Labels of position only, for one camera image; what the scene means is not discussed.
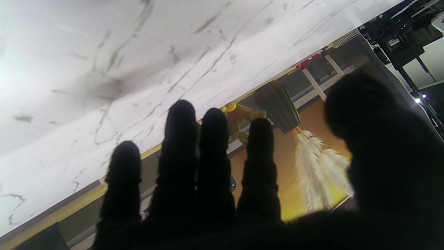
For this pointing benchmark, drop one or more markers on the printed kitchen scene backdrop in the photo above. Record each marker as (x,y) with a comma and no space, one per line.
(312,152)

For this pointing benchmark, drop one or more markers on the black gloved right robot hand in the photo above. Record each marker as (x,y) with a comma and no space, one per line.
(392,180)

